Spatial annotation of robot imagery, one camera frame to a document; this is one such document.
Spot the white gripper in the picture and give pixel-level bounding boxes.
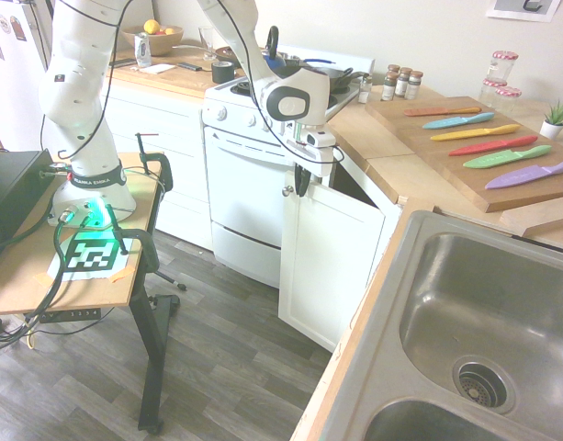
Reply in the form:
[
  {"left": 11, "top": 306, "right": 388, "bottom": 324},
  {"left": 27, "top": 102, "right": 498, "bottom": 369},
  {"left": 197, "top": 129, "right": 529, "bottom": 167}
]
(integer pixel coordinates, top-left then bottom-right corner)
[{"left": 284, "top": 122, "right": 334, "bottom": 198}]

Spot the white cabinet door with knob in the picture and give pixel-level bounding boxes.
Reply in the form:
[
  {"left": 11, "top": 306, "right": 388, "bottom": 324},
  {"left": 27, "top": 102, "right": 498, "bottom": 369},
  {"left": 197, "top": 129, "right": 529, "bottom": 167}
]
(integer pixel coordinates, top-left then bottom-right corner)
[{"left": 277, "top": 172, "right": 387, "bottom": 354}]

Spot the white corner base cabinet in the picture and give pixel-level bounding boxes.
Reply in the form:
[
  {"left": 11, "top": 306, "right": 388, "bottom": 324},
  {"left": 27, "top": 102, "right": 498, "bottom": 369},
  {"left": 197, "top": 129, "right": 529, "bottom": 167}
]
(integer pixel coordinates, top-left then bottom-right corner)
[{"left": 329, "top": 160, "right": 405, "bottom": 263}]

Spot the white cabinet beside stove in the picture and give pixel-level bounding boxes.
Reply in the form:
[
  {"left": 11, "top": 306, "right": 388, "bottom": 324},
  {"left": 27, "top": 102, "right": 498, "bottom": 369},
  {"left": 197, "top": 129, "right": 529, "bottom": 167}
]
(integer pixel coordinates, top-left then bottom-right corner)
[{"left": 99, "top": 75, "right": 213, "bottom": 252}]

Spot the white electric stove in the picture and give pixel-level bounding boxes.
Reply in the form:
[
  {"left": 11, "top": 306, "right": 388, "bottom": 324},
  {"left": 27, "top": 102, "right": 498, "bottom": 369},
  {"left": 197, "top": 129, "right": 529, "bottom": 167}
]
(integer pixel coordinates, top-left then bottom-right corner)
[{"left": 200, "top": 43, "right": 377, "bottom": 290}]

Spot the glass salt shaker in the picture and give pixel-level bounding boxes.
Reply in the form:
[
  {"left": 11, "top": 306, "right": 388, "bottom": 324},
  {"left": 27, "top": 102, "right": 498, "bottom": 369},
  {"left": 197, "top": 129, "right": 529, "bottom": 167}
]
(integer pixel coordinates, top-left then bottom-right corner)
[{"left": 357, "top": 74, "right": 374, "bottom": 105}]

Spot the brown-lidded spice jar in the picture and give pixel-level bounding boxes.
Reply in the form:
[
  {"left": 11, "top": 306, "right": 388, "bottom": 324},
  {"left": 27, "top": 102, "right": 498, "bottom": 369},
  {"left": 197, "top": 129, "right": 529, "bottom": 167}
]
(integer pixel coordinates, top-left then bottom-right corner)
[
  {"left": 407, "top": 70, "right": 424, "bottom": 100},
  {"left": 380, "top": 63, "right": 400, "bottom": 103},
  {"left": 394, "top": 67, "right": 413, "bottom": 99}
]

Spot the black tape roll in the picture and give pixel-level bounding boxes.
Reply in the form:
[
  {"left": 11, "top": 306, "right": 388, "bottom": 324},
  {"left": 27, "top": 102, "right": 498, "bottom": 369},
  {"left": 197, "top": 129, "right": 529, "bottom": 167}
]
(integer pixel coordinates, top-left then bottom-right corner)
[{"left": 211, "top": 60, "right": 236, "bottom": 85}]

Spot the black C-clamp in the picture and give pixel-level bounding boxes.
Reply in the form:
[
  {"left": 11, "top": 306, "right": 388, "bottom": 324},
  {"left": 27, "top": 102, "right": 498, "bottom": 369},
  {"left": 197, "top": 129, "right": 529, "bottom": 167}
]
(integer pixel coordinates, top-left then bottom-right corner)
[
  {"left": 106, "top": 204, "right": 161, "bottom": 277},
  {"left": 134, "top": 131, "right": 175, "bottom": 194}
]

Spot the large wooden cutting board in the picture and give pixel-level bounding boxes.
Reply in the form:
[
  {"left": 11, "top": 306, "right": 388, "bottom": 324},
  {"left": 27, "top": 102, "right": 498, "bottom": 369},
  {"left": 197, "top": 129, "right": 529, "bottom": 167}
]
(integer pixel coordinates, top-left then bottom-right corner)
[{"left": 365, "top": 95, "right": 563, "bottom": 214}]

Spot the orange knife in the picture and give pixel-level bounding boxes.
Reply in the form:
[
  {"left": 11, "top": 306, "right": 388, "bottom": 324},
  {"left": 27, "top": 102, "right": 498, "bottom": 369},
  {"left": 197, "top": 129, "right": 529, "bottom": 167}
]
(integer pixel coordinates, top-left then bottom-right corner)
[{"left": 403, "top": 106, "right": 483, "bottom": 118}]

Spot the blue knife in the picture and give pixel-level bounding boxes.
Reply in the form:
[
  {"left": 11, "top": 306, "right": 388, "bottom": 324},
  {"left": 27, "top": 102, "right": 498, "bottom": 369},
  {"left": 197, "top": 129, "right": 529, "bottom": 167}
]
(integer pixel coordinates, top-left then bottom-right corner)
[{"left": 422, "top": 111, "right": 496, "bottom": 130}]

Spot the clear drinking glass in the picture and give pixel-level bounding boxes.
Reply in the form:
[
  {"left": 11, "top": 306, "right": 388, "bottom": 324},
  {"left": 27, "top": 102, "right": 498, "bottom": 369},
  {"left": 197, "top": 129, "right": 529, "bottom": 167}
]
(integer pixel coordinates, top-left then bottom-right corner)
[{"left": 197, "top": 26, "right": 218, "bottom": 62}]

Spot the yellow knife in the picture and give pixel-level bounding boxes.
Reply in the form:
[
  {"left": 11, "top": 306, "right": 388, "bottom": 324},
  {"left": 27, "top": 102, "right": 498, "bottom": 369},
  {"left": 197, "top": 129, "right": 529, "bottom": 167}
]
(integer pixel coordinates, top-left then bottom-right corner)
[{"left": 430, "top": 123, "right": 521, "bottom": 142}]

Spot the white paper napkin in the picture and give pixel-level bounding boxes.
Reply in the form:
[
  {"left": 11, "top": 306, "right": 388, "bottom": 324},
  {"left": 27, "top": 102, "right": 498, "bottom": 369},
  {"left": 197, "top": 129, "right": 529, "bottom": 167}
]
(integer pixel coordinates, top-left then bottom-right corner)
[{"left": 136, "top": 62, "right": 177, "bottom": 75}]

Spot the red knife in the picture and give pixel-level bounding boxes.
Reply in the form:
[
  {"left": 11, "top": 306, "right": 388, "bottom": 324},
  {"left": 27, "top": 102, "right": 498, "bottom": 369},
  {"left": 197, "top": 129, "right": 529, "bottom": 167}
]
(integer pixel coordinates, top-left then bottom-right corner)
[{"left": 448, "top": 134, "right": 538, "bottom": 158}]

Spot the wooden fruit bowl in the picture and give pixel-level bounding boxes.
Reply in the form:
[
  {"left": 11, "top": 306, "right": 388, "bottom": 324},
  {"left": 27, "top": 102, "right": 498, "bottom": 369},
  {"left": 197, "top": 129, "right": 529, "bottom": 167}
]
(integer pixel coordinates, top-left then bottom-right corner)
[{"left": 121, "top": 25, "right": 185, "bottom": 57}]

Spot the green knife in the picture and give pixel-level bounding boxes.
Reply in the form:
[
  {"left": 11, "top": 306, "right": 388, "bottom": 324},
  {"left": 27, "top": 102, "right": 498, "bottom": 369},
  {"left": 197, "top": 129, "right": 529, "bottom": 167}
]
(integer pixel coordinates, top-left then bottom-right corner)
[{"left": 462, "top": 144, "right": 553, "bottom": 170}]

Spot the silver drink can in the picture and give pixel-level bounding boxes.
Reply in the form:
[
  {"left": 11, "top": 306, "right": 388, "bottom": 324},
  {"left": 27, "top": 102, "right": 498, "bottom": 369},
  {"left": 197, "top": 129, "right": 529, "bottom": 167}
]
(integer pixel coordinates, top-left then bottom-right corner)
[{"left": 133, "top": 31, "right": 152, "bottom": 69}]

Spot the short jar with red-check lid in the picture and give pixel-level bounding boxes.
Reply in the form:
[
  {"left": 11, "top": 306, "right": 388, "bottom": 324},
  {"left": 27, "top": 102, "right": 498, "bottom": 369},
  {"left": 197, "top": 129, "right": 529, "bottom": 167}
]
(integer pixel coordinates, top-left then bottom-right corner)
[
  {"left": 479, "top": 77, "right": 505, "bottom": 105},
  {"left": 494, "top": 85, "right": 524, "bottom": 114}
]

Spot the stainless steel double sink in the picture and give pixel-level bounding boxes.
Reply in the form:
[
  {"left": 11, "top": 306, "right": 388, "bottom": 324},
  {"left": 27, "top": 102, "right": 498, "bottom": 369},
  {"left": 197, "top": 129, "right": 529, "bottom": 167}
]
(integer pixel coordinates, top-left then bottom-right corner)
[{"left": 308, "top": 209, "right": 563, "bottom": 441}]

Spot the wooden table with black legs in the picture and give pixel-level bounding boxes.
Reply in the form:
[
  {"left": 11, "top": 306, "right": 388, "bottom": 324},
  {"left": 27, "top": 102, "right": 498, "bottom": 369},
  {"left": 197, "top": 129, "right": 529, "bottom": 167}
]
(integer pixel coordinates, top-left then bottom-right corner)
[{"left": 0, "top": 151, "right": 181, "bottom": 433}]

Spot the purple knife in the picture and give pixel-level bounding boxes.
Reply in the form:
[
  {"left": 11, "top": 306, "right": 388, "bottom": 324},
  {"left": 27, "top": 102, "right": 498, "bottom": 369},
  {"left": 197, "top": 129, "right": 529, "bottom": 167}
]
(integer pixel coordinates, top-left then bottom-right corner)
[{"left": 485, "top": 159, "right": 563, "bottom": 191}]

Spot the black and white marker sheet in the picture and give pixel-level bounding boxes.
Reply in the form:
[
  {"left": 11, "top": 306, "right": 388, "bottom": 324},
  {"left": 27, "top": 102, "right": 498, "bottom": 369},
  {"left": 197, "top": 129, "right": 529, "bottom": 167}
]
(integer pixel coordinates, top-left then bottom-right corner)
[{"left": 46, "top": 232, "right": 140, "bottom": 284}]

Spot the tall jar with red-check lid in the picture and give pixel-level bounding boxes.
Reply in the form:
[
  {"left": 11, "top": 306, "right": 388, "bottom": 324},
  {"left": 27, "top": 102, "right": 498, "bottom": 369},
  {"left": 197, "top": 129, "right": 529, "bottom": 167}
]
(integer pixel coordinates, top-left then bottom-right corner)
[{"left": 490, "top": 49, "right": 520, "bottom": 84}]

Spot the small wooden board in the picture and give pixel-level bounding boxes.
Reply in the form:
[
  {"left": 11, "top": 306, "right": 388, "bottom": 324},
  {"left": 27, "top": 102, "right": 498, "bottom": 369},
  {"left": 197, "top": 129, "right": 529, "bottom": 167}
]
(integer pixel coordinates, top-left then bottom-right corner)
[{"left": 499, "top": 196, "right": 563, "bottom": 239}]

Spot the small spiky plant white pot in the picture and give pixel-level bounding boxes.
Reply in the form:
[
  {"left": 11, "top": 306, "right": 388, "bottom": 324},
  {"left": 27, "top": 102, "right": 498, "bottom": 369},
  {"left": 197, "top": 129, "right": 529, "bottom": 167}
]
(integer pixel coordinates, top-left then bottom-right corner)
[{"left": 539, "top": 98, "right": 563, "bottom": 141}]

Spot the grey shapes poster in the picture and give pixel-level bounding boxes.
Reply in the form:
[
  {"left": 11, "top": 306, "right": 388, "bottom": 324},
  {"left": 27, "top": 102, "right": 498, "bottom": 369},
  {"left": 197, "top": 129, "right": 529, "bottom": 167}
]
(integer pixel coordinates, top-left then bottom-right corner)
[{"left": 485, "top": 0, "right": 563, "bottom": 23}]

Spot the black electronics box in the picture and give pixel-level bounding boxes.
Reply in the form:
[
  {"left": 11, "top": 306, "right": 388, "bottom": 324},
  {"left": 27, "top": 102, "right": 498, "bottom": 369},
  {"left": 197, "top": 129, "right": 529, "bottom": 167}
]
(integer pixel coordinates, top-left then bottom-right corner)
[{"left": 0, "top": 149, "right": 57, "bottom": 272}]

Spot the white refrigerator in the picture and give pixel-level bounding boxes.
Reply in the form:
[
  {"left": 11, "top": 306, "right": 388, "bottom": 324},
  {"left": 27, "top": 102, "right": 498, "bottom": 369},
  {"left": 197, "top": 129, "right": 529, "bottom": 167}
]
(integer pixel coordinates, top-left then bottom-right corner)
[{"left": 0, "top": 0, "right": 52, "bottom": 153}]

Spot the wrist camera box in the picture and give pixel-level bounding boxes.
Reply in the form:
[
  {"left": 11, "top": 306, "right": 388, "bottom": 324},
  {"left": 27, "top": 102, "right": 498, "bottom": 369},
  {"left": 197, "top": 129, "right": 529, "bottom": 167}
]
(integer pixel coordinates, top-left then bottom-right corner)
[{"left": 302, "top": 130, "right": 338, "bottom": 149}]

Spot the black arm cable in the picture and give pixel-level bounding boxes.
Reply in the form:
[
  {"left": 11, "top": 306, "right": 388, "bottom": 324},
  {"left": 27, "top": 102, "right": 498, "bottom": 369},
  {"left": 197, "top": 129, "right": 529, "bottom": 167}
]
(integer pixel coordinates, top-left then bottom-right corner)
[{"left": 214, "top": 0, "right": 346, "bottom": 164}]

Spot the black wok with wooden handle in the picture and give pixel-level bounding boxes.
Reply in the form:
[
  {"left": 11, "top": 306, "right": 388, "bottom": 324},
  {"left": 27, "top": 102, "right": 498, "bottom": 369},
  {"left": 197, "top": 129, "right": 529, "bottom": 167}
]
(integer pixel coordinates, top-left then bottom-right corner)
[{"left": 285, "top": 54, "right": 369, "bottom": 91}]

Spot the blue kettle with black handle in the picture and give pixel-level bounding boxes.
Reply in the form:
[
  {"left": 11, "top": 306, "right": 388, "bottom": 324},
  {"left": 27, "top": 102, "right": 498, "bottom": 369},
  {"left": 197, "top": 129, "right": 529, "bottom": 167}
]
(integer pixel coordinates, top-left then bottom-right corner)
[{"left": 261, "top": 26, "right": 305, "bottom": 78}]

